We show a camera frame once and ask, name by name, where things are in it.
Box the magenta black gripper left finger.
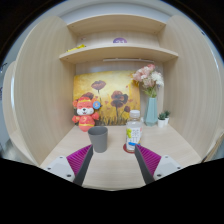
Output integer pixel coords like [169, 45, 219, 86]
[45, 145, 93, 186]

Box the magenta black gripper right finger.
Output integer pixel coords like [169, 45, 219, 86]
[134, 145, 182, 184]

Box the clear plastic water bottle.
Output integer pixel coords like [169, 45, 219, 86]
[126, 110, 143, 150]

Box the grey plastic cup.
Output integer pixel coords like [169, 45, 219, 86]
[88, 126, 108, 153]

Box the small potted plant left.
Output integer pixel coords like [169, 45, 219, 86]
[158, 112, 166, 128]

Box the small potted plant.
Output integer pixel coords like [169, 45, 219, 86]
[158, 112, 166, 128]
[164, 110, 171, 125]

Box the light blue ceramic vase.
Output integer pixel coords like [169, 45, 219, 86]
[144, 98, 157, 126]

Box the small potted plant right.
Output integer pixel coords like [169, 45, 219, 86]
[164, 110, 171, 125]

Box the red plush mascot toy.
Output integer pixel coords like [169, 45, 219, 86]
[72, 97, 101, 132]

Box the yellow poppy flower painting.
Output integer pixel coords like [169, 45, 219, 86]
[73, 70, 140, 126]

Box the pink white flower bouquet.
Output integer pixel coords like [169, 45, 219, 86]
[132, 64, 164, 98]

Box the white light bar under shelf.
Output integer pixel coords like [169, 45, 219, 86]
[103, 58, 155, 63]

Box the lower wooden shelf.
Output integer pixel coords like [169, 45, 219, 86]
[59, 43, 178, 64]

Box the wooden shelf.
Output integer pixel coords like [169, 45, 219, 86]
[59, 43, 178, 64]
[68, 14, 166, 35]

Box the yellow object on shelf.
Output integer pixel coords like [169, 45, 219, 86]
[66, 44, 86, 52]

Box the purple round number sticker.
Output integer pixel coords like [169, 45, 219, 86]
[113, 37, 127, 43]

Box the upper wooden shelf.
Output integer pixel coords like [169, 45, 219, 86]
[68, 14, 166, 35]

